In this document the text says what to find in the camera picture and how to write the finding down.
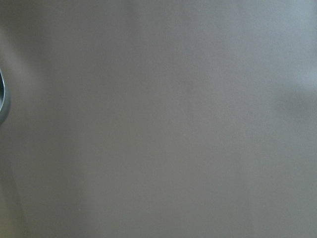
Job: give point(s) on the metal ice scoop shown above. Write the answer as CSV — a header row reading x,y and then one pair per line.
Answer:
x,y
5,99

